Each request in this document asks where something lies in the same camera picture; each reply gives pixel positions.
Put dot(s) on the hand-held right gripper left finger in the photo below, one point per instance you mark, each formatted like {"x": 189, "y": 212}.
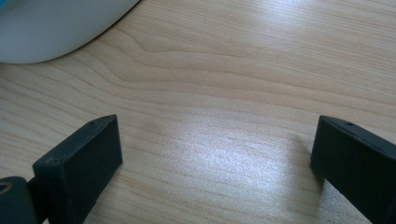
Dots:
{"x": 81, "y": 161}

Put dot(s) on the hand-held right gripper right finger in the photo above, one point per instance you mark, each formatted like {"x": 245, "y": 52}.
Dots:
{"x": 358, "y": 168}

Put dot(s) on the white and grey rice cooker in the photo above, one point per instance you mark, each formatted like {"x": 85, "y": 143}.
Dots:
{"x": 46, "y": 28}

